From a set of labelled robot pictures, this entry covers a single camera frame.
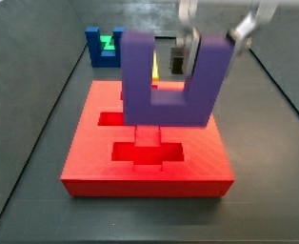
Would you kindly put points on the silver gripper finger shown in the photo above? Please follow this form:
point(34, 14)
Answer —
point(259, 16)
point(188, 38)

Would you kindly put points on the purple U-shaped block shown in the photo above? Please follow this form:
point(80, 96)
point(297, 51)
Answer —
point(177, 104)

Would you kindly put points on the red board with slots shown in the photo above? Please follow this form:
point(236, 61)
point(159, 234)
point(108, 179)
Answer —
point(118, 160)

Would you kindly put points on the yellow long bar block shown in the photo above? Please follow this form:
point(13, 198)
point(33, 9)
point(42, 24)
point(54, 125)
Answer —
point(155, 69)

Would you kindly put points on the green zigzag block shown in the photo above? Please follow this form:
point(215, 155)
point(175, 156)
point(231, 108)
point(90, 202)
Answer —
point(106, 42)

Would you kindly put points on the blue U-shaped block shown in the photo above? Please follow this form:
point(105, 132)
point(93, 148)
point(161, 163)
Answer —
point(104, 59)

